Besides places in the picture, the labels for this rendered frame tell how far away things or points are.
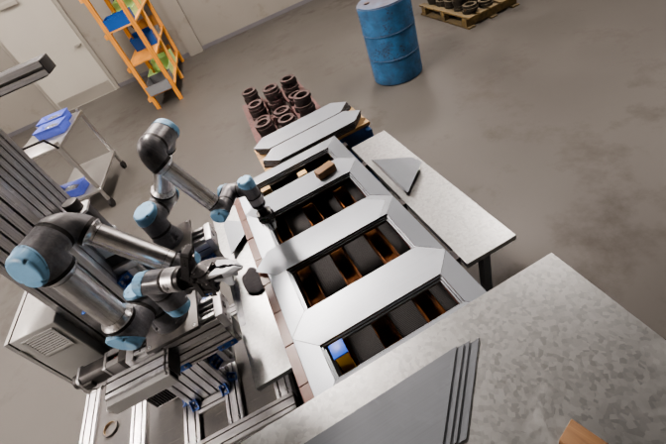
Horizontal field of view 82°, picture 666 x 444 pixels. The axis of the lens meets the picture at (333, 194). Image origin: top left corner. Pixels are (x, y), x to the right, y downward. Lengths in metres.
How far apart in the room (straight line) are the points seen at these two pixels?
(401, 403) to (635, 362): 0.60
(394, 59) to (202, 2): 5.50
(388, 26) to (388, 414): 3.95
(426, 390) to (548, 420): 0.29
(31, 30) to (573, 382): 9.54
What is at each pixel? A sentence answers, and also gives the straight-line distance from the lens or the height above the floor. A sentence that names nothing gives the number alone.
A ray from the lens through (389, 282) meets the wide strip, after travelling 1.67.
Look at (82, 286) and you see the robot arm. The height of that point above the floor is 1.48.
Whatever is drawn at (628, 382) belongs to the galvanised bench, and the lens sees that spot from 1.28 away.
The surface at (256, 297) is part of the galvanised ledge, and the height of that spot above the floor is 0.68.
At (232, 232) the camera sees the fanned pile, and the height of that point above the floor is 0.72.
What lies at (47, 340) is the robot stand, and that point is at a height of 1.16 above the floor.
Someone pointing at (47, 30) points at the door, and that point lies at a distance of 9.62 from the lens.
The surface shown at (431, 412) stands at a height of 1.07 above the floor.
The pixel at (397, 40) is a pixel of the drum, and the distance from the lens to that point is 4.64.
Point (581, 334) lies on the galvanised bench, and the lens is 1.32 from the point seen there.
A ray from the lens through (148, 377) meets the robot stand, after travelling 1.82.
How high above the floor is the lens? 2.20
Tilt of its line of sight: 39 degrees down
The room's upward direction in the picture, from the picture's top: 23 degrees counter-clockwise
